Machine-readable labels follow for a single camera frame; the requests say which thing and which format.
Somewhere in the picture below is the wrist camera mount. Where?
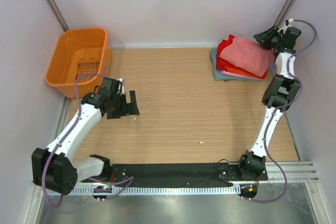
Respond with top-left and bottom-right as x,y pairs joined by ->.
117,78 -> 125,95
278,18 -> 295,33

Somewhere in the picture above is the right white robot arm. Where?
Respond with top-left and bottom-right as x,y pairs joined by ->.
236,25 -> 301,180

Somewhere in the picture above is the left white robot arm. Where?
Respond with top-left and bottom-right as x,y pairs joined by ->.
31,77 -> 140,195

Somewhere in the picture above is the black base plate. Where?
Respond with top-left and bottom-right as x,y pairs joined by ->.
95,162 -> 268,187

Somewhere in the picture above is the light pink folded t shirt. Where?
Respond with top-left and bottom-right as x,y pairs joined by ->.
221,70 -> 262,80

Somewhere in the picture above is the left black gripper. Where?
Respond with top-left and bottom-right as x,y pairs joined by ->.
107,90 -> 139,119

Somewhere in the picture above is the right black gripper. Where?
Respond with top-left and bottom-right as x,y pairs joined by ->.
253,25 -> 283,50

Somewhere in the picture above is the red folded t shirt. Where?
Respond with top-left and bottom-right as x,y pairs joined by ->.
215,34 -> 270,80

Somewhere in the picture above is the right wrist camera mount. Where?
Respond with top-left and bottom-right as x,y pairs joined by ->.
278,18 -> 295,33

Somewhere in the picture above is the aluminium frame rail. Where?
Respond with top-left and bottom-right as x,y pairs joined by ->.
31,162 -> 320,187

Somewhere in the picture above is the orange folded t shirt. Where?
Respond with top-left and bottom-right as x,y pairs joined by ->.
225,65 -> 264,79

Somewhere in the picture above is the white slotted cable duct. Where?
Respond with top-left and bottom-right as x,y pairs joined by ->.
69,185 -> 241,196

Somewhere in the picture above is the grey folded t shirt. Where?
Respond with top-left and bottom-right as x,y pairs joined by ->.
210,48 -> 261,81

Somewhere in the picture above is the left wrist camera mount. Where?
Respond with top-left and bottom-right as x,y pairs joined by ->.
117,78 -> 125,95

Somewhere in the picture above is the orange plastic basket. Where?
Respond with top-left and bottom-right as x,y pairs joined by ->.
45,27 -> 112,99

